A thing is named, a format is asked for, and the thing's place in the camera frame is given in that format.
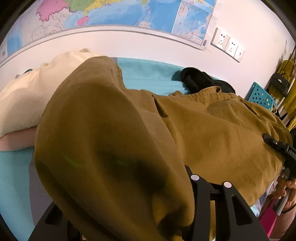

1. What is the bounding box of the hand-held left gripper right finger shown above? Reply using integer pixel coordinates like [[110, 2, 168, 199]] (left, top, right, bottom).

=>
[[183, 165, 270, 241]]

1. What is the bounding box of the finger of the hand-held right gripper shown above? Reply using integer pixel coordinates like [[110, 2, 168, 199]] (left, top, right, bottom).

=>
[[263, 133, 288, 154]]

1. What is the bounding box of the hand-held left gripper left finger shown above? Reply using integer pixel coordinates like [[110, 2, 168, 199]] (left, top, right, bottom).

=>
[[29, 202, 81, 241]]

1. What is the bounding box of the olive brown jacket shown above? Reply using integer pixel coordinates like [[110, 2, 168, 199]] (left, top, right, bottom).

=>
[[34, 56, 294, 241]]

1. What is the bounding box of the person's right forearm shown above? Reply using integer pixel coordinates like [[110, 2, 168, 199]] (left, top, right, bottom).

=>
[[270, 207, 296, 240]]

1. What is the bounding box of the person's right hand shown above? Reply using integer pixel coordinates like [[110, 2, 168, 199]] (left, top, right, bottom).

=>
[[270, 171, 296, 212]]

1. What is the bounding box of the yellow-green hanging garment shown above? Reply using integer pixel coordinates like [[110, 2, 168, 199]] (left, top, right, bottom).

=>
[[276, 60, 296, 131]]

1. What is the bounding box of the blue perforated plastic basket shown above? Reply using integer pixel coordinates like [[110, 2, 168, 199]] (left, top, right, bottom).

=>
[[246, 82, 277, 111]]

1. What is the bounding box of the black handbag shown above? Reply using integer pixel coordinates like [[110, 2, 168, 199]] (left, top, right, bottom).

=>
[[270, 73, 291, 96]]

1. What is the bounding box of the magenta cloth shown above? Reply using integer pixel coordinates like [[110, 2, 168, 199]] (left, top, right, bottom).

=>
[[259, 206, 281, 240]]

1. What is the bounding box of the black garment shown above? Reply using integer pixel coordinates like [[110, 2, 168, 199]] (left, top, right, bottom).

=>
[[180, 67, 236, 95]]

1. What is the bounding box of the pink folded cloth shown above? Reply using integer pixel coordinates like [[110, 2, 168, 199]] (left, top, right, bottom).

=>
[[0, 127, 38, 153]]

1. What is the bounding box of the teal grey patterned bed sheet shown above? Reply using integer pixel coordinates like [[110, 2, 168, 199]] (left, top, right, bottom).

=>
[[0, 57, 278, 241]]

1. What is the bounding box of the cream duvet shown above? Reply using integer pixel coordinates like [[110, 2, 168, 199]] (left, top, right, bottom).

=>
[[0, 48, 116, 138]]

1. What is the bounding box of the white wall switch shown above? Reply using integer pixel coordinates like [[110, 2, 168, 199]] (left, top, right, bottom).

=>
[[233, 45, 245, 63]]

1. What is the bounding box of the white wall socket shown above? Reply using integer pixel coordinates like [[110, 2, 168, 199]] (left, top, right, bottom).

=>
[[210, 28, 228, 51], [224, 36, 240, 56]]

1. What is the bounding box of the colourful wall map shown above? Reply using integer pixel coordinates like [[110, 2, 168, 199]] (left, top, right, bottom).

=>
[[0, 0, 218, 67]]

